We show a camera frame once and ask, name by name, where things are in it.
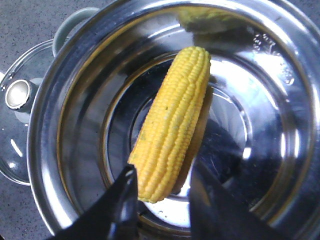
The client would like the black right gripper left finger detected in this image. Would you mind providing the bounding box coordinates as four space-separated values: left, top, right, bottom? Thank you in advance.
49 164 139 240

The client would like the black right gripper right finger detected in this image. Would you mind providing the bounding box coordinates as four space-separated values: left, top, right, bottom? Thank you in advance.
189 162 288 240

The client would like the yellow corn cob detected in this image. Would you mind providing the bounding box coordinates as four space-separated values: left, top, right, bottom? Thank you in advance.
128 46 211 204

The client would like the glass pot lid with knob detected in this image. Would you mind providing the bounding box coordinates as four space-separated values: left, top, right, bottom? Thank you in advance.
0 40 54 186

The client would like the pale green electric cooking pot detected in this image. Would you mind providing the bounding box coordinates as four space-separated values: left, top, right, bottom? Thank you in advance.
27 0 320 240

